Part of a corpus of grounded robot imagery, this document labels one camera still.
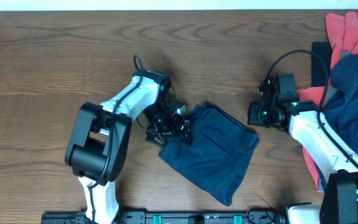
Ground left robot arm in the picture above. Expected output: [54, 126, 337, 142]
[64, 69, 191, 223]

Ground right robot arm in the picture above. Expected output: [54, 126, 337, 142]
[248, 73, 358, 224]

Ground red cloth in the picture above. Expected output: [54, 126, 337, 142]
[296, 12, 358, 194]

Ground grey garment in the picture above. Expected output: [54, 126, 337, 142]
[323, 51, 353, 106]

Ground navy blue shorts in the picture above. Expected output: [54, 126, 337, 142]
[159, 102, 260, 207]

